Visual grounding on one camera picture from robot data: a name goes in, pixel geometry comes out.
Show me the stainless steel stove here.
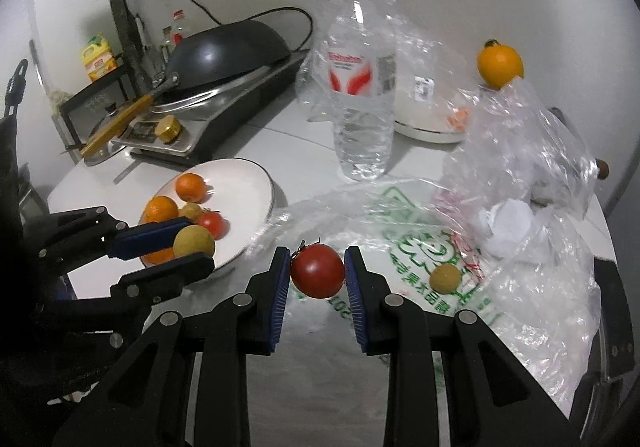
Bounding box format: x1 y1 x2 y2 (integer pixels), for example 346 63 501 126
111 49 311 165

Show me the glass pot lid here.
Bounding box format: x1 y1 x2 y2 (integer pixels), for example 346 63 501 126
82 99 148 168

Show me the black wok with wooden handle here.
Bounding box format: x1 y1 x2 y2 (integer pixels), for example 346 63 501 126
82 19 293 158

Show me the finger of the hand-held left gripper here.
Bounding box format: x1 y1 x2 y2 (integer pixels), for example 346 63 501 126
107 252 216 324
37 207 194 274

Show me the red tomato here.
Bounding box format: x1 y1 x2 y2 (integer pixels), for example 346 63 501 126
196 210 229 240
291 239 346 299

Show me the black chair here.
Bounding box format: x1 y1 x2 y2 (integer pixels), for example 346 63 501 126
570 257 637 428

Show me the brass knob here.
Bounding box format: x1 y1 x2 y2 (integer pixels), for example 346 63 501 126
155 116 185 144

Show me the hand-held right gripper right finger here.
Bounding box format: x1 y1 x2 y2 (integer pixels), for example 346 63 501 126
344 246 583 447

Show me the white plate with dark rim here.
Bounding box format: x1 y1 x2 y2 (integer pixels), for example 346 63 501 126
139 158 276 273

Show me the clear water bottle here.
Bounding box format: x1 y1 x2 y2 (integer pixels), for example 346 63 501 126
325 0 397 182

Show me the white round pot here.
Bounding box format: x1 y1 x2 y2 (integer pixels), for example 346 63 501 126
392 72 483 144

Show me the black spring clip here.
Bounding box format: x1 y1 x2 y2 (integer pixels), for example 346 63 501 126
2 59 29 118

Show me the crumpled clear plastic bag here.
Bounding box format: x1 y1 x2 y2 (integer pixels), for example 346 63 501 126
440 77 601 258

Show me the printed plastic bag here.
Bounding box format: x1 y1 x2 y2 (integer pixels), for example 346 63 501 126
250 177 601 420

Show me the yellow oil jug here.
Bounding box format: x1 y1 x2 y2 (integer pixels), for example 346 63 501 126
81 33 119 82

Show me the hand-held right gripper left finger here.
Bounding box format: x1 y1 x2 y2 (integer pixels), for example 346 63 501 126
60 247 292 447

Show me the large orange with stem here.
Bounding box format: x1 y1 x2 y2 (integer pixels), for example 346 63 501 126
476 39 525 90

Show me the black metal rack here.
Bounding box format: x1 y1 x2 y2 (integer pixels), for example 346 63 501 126
57 62 137 152

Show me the red-capped bottle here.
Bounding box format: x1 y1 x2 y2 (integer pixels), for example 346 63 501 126
171 10 195 48

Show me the crumpled white paper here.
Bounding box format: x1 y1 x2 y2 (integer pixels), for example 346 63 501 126
477 199 533 258

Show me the dark-capped glass bottle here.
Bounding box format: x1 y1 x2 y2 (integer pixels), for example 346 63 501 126
160 26 175 65

